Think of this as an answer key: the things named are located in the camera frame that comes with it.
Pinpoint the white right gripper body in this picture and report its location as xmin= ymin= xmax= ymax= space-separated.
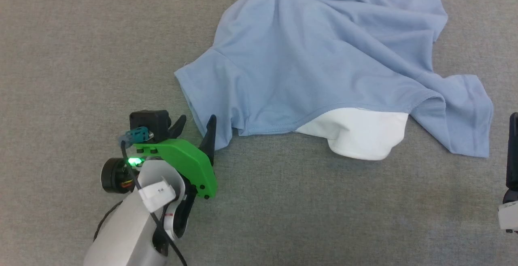
xmin=498 ymin=200 xmax=518 ymax=234

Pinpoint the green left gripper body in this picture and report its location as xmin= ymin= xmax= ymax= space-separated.
xmin=134 ymin=138 xmax=218 ymax=237

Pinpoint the light blue white-sleeved shirt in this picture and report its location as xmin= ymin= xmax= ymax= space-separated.
xmin=174 ymin=0 xmax=494 ymax=161

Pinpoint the thin black cable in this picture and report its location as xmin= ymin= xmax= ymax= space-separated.
xmin=93 ymin=200 xmax=124 ymax=242
xmin=121 ymin=140 xmax=189 ymax=266

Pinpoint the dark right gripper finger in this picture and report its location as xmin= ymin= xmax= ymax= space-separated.
xmin=503 ymin=112 xmax=518 ymax=206

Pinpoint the grey fabric work surface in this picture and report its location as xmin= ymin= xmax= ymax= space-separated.
xmin=0 ymin=0 xmax=518 ymax=266

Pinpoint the teal cable connector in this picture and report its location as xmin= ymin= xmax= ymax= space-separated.
xmin=119 ymin=126 xmax=153 ymax=145

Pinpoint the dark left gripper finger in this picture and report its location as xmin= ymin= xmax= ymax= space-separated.
xmin=168 ymin=115 xmax=187 ymax=140
xmin=198 ymin=115 xmax=217 ymax=166

